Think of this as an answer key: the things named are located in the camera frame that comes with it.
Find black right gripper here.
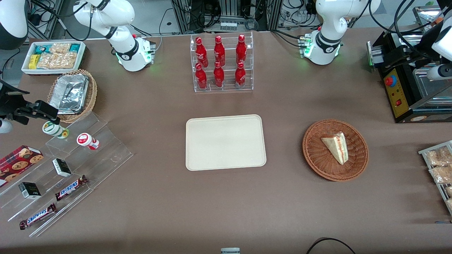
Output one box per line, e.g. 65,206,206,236
0,80,59,125

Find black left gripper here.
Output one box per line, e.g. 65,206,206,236
384,34,440,67

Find triangular white bread sandwich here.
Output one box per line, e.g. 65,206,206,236
321,132,349,165

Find aluminium foil tray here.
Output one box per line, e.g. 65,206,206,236
49,73,89,115

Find tan oval wicker basket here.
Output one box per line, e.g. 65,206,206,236
47,69,98,124

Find grey metal display tray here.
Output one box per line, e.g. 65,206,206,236
418,140,452,216

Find round brown wicker basket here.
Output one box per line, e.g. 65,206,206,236
302,119,369,182

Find beige rectangular tray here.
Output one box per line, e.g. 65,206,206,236
185,114,267,171

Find green white yogurt cup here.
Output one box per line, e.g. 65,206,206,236
42,121,70,139

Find black roller grill machine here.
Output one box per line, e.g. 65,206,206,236
367,5,452,124

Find clear bag of crackers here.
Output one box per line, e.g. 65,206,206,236
49,43,72,55
36,52,78,70

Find red chocolate chip cookie box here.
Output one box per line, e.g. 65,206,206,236
0,145,44,187

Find red white yogurt cup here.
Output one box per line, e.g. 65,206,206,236
77,133,100,151

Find small black box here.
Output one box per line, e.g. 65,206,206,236
52,158,72,177
18,182,42,200

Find white plastic snack bin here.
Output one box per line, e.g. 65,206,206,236
21,41,87,76

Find clear acrylic step shelf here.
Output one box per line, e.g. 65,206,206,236
0,111,134,237

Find brown Snickers bar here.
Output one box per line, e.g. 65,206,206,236
55,175,89,201
19,203,58,230

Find red cola bottle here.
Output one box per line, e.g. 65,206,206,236
235,62,246,89
214,35,226,67
236,34,247,66
213,61,225,88
195,63,208,89
195,37,209,68

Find clear acrylic bottle rack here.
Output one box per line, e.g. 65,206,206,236
190,31,254,93

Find aluminium frame rack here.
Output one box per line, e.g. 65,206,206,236
171,0,284,34

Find black cable loop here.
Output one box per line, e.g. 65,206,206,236
305,237,357,254

